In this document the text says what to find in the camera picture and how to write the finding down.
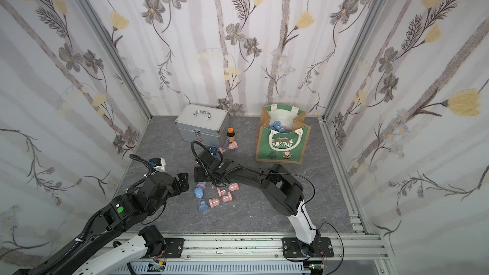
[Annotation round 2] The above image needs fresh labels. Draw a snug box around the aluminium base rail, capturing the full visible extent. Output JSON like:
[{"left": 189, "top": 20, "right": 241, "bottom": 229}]
[{"left": 72, "top": 232, "right": 390, "bottom": 275}]

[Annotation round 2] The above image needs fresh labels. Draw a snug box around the pink hourglass small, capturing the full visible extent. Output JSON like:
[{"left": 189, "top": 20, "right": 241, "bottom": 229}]
[{"left": 228, "top": 183, "right": 239, "bottom": 192}]

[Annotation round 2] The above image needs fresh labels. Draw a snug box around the blue hourglass front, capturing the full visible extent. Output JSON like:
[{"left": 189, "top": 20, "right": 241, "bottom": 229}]
[{"left": 198, "top": 201, "right": 209, "bottom": 212}]

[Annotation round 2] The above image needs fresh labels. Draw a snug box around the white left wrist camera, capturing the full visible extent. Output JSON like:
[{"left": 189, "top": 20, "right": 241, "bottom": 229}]
[{"left": 149, "top": 158, "right": 166, "bottom": 173}]

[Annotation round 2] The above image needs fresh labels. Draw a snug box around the blue hourglass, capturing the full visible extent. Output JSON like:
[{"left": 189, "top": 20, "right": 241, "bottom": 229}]
[
  {"left": 268, "top": 121, "right": 289, "bottom": 133},
  {"left": 198, "top": 201, "right": 209, "bottom": 212}
]

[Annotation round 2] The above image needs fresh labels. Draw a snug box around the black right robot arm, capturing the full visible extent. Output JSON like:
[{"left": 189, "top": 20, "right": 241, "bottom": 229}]
[{"left": 191, "top": 141, "right": 334, "bottom": 262}]

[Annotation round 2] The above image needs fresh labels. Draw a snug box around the blue hourglass number 30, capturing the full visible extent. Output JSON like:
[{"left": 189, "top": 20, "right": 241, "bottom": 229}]
[{"left": 194, "top": 187, "right": 204, "bottom": 199}]

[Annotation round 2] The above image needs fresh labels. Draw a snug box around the green burlap canvas bag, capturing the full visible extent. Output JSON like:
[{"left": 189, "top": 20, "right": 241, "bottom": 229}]
[{"left": 255, "top": 104, "right": 311, "bottom": 164}]

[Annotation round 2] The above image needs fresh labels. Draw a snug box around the pink hourglass number 15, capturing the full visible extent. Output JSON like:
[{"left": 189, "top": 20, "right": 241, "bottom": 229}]
[{"left": 208, "top": 198, "right": 220, "bottom": 209}]

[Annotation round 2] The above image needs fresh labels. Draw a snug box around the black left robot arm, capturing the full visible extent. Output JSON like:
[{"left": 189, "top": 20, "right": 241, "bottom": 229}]
[{"left": 15, "top": 154, "right": 189, "bottom": 274}]

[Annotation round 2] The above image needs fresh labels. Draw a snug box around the brown bottle orange cap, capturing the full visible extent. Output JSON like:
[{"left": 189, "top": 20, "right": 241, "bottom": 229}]
[{"left": 227, "top": 127, "right": 236, "bottom": 143}]

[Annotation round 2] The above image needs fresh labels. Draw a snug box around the pink hourglass lower pair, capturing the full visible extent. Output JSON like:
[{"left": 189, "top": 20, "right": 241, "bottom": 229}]
[{"left": 218, "top": 188, "right": 233, "bottom": 202}]

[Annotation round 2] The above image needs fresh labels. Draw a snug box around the pink hourglass upper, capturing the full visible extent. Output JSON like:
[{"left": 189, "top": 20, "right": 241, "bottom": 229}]
[{"left": 219, "top": 141, "right": 238, "bottom": 154}]

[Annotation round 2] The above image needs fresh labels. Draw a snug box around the silver aluminium case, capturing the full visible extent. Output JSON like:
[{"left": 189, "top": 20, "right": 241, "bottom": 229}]
[{"left": 175, "top": 104, "right": 230, "bottom": 147}]

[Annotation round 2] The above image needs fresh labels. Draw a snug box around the purple hourglass standing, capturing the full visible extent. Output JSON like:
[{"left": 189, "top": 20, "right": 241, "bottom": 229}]
[{"left": 196, "top": 182, "right": 206, "bottom": 189}]

